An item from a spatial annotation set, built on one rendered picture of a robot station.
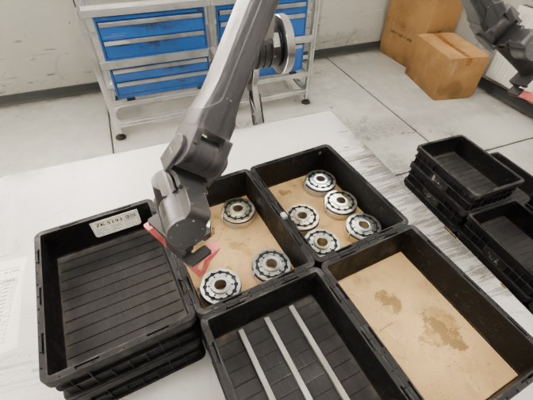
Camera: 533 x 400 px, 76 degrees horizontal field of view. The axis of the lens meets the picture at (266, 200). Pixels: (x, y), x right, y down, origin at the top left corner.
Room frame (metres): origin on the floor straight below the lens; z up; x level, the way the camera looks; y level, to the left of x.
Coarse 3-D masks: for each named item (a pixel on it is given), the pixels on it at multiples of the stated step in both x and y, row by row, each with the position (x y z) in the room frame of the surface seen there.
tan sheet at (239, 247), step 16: (256, 224) 0.67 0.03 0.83; (208, 240) 0.60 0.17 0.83; (224, 240) 0.61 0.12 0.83; (240, 240) 0.61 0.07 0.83; (256, 240) 0.61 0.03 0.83; (272, 240) 0.61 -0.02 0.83; (224, 256) 0.55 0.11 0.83; (240, 256) 0.55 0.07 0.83; (192, 272) 0.50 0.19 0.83; (208, 272) 0.50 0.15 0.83; (240, 272) 0.50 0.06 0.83
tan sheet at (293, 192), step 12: (300, 180) 0.87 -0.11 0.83; (276, 192) 0.81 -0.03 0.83; (288, 192) 0.81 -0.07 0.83; (300, 192) 0.81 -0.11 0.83; (288, 204) 0.76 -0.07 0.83; (312, 204) 0.76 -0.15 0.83; (324, 216) 0.71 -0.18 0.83; (324, 228) 0.66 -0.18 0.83; (336, 228) 0.66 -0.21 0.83; (348, 240) 0.62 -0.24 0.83
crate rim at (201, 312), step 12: (216, 180) 0.75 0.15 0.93; (252, 180) 0.76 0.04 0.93; (264, 192) 0.71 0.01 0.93; (276, 216) 0.62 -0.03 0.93; (288, 228) 0.57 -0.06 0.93; (300, 240) 0.53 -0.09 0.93; (180, 264) 0.45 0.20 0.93; (312, 264) 0.46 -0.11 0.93; (276, 276) 0.43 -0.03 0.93; (288, 276) 0.43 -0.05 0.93; (192, 288) 0.39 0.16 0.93; (252, 288) 0.40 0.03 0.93; (192, 300) 0.36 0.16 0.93; (204, 312) 0.34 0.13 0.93
